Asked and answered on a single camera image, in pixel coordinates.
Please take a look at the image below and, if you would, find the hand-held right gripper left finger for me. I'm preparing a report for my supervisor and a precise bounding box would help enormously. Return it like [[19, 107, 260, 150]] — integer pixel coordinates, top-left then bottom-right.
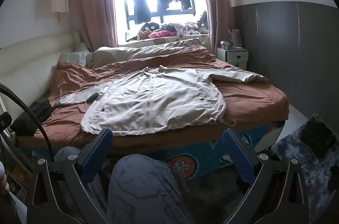
[[26, 128, 114, 224]]

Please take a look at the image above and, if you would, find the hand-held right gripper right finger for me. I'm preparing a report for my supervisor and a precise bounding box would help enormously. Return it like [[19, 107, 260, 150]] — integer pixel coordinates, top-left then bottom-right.
[[222, 128, 310, 224]]

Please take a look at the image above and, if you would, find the beige zip jacket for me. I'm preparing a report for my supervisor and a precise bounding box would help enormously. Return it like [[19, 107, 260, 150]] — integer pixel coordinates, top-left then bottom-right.
[[57, 66, 269, 137]]

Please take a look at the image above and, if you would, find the pile of light clothes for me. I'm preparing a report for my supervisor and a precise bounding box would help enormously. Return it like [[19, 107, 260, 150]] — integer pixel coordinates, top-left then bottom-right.
[[159, 20, 210, 35]]

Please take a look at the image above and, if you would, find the black bag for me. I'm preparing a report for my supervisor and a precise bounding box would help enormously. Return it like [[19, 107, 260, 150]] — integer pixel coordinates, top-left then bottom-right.
[[12, 100, 57, 137]]

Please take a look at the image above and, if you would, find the brown duvet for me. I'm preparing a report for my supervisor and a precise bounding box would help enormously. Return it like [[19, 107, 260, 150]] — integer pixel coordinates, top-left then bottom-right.
[[16, 45, 289, 156]]

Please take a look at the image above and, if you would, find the cream padded headboard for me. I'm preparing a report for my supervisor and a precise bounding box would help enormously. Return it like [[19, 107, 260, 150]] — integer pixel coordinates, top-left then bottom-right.
[[0, 30, 81, 121]]

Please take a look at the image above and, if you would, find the grey shaggy rug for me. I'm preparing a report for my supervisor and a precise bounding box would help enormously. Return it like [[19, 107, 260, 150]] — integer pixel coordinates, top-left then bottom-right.
[[270, 113, 339, 214]]

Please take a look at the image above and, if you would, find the black cloth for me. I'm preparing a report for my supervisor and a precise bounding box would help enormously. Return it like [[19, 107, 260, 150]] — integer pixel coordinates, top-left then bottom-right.
[[300, 118, 335, 158]]

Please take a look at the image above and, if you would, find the light patterned pillow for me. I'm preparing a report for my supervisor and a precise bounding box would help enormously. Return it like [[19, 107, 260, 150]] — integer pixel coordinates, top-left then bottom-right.
[[60, 51, 92, 66]]

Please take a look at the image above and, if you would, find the white nightstand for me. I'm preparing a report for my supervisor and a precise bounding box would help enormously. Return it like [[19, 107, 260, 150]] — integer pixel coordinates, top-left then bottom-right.
[[217, 47, 249, 68]]

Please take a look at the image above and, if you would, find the beige duvet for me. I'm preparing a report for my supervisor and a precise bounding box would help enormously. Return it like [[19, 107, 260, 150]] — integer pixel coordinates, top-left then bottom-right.
[[87, 38, 210, 68]]

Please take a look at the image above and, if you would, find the grey wardrobe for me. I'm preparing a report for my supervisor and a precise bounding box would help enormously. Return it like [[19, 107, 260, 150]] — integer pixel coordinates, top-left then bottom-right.
[[233, 1, 339, 121]]

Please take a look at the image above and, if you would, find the striped box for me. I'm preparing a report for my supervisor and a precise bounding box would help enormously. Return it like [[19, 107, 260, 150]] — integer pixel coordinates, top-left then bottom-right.
[[229, 28, 243, 48]]

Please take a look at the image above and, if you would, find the black plush toy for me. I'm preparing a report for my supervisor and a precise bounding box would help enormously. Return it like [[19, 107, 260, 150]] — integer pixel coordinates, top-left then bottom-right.
[[138, 22, 159, 39]]

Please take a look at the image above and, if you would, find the pink plush toy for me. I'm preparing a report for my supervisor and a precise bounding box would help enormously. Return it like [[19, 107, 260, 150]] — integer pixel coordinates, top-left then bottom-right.
[[148, 30, 176, 39]]

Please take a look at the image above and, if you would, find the black cable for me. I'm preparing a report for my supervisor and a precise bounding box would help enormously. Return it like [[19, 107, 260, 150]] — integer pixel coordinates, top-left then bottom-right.
[[0, 83, 52, 154]]

